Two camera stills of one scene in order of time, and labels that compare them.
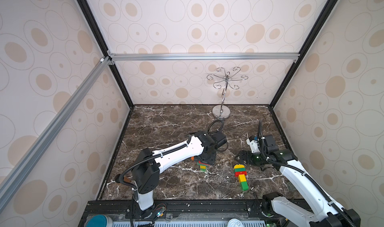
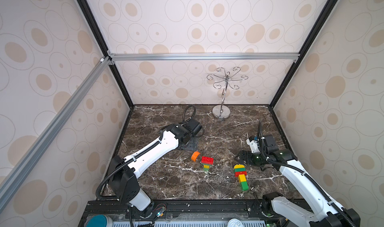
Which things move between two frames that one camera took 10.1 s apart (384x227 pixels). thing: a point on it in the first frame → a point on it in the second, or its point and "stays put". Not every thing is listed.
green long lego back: (240, 169) stays put
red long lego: (241, 172) stays put
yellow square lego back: (239, 166) stays put
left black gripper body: (210, 157) → (191, 145)
